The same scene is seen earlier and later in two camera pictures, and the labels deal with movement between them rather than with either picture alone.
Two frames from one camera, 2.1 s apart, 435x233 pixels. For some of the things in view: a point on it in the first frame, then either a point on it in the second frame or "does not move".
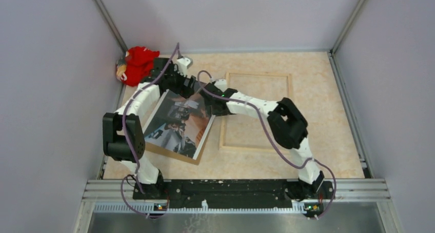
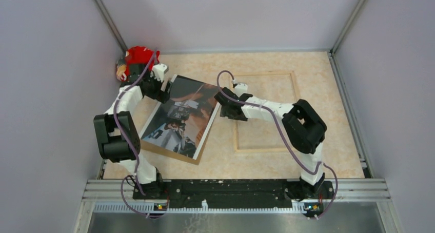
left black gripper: x=182 y=90 → x=161 y=95
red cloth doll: x=135 y=64 does not move
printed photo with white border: x=180 y=124 does not move
